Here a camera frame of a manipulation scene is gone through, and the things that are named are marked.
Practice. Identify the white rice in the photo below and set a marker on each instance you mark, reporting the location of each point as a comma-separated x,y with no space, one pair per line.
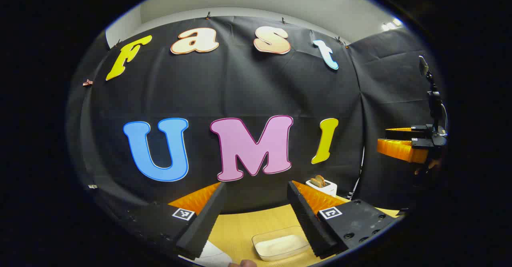
280,246

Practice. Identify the black backdrop cloth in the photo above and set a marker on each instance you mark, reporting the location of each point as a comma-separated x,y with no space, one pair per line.
240,91

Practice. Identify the black phone stand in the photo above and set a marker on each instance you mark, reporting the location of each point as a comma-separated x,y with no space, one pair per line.
434,99

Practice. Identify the copper cloth clip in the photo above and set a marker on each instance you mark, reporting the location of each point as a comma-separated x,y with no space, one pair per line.
87,83

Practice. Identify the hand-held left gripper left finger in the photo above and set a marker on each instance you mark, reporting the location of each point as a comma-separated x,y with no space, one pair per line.
202,223

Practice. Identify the white toaster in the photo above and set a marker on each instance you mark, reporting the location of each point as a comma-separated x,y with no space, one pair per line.
326,187

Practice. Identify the white rice cooker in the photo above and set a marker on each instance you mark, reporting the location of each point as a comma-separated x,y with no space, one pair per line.
210,255

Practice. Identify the ceiling light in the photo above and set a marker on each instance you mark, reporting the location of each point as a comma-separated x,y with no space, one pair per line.
391,24

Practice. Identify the clear plastic tray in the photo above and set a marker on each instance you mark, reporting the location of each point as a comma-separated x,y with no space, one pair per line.
260,239

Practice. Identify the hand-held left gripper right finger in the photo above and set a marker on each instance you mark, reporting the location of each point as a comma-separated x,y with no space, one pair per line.
308,223

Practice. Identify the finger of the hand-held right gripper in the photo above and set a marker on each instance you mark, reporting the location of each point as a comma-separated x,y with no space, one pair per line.
400,149
400,133

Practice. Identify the toast slice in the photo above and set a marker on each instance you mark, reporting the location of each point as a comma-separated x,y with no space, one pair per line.
314,182
320,179

